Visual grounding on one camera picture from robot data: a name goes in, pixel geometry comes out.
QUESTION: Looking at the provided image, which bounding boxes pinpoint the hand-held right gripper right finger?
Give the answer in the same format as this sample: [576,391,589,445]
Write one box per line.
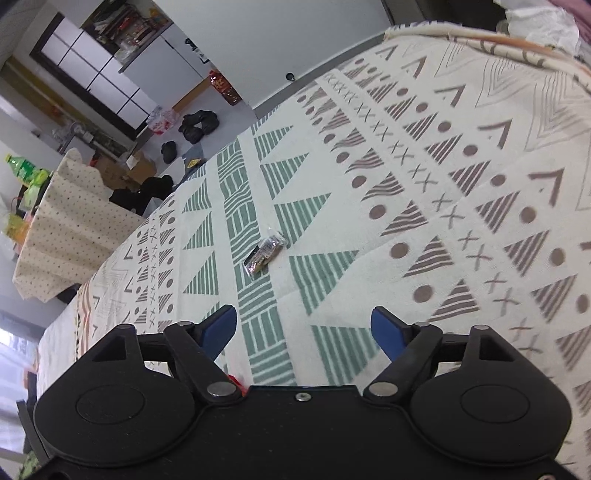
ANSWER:
[363,306,516,402]

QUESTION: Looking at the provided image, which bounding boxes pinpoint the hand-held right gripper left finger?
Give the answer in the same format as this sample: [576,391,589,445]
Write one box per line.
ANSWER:
[91,304,243,402]

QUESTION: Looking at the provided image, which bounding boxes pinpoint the dark small snack packet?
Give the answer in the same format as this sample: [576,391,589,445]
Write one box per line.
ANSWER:
[243,228,286,278]

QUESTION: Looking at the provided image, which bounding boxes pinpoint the black cloth pile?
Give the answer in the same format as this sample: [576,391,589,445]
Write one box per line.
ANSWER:
[109,175,174,217]

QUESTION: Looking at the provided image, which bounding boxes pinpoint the floor cardboard boxes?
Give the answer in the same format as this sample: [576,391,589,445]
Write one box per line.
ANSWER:
[95,150,158,190]

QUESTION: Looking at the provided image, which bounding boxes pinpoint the table with dotted tablecloth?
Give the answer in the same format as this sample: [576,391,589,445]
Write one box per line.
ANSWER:
[11,148,144,303]

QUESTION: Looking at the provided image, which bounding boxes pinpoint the large black bags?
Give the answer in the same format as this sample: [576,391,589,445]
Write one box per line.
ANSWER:
[179,111,220,141]

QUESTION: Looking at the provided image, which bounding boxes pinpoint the red white plastic bag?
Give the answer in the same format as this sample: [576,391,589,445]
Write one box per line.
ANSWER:
[147,106,178,134]

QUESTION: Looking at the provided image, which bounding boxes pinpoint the yellow packets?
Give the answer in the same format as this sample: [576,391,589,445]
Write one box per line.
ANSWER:
[0,212,28,243]

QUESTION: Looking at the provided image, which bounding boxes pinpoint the green drink pack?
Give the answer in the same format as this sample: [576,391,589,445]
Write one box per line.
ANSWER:
[23,170,51,204]

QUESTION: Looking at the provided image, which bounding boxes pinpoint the red gift box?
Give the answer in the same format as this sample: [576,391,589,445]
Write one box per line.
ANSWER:
[210,69,241,106]

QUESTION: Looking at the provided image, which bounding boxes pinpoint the white cabinet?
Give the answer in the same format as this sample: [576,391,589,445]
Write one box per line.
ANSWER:
[120,21,208,116]

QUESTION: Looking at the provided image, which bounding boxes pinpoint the black-framed glass door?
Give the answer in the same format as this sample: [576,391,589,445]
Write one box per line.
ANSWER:
[30,11,160,141]

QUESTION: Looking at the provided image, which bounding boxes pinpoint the shelf with assorted goods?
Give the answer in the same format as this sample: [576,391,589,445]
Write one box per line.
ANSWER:
[81,0,174,65]

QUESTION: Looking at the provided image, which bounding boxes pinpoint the white crumpled tissue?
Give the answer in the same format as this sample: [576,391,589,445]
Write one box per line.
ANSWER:
[496,7,583,54]

